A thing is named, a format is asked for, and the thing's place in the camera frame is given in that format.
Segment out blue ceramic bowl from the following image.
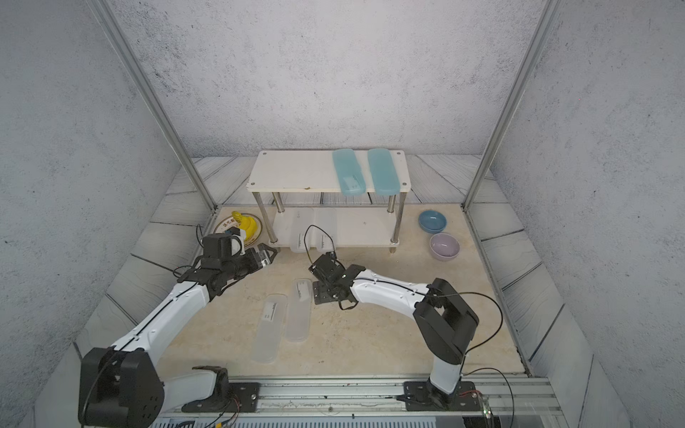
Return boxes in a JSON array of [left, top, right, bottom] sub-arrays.
[[418, 210, 448, 235]]

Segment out clear pencil case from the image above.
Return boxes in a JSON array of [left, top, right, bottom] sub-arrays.
[[285, 279, 313, 343], [290, 208, 314, 253], [251, 294, 287, 365], [311, 208, 337, 253]]

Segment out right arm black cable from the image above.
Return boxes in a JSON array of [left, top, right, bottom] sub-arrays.
[[302, 224, 516, 428]]

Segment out patterned round plate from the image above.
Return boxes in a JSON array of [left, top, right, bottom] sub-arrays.
[[214, 212, 262, 247]]

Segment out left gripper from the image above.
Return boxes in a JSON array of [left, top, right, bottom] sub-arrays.
[[220, 241, 278, 282]]

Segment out right aluminium frame post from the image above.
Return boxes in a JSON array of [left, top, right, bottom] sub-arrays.
[[462, 0, 562, 213]]

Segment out white two-tier shelf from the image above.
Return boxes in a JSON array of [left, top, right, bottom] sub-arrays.
[[246, 150, 411, 251]]

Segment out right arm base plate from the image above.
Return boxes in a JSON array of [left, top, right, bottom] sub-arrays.
[[396, 381, 483, 412]]

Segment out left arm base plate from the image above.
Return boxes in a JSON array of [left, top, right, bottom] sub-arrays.
[[181, 382, 262, 414]]

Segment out aluminium frame post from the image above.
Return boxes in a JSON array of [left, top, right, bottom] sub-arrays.
[[87, 0, 218, 212], [462, 0, 562, 213]]

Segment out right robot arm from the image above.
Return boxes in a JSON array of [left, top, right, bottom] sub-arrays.
[[309, 260, 479, 401]]

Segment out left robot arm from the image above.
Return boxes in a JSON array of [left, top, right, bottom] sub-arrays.
[[78, 244, 278, 427]]

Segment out teal pencil case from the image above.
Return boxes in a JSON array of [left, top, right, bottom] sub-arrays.
[[367, 148, 401, 196], [332, 149, 367, 196]]

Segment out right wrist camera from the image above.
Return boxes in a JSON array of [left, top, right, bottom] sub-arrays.
[[309, 251, 346, 287]]

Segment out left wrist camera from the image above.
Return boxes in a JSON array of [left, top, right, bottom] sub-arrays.
[[201, 228, 246, 270]]

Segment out purple ceramic bowl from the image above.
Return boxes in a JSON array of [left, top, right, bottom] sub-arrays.
[[429, 233, 460, 261]]

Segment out aluminium mounting rail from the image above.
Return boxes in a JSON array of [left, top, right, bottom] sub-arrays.
[[95, 375, 568, 428]]

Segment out yellow banana bunch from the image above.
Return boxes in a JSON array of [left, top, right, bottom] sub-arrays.
[[232, 212, 262, 241]]

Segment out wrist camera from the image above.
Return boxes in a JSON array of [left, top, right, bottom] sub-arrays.
[[201, 228, 246, 270], [309, 251, 346, 287]]

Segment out left aluminium frame post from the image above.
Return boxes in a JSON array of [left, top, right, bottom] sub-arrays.
[[87, 0, 218, 212]]

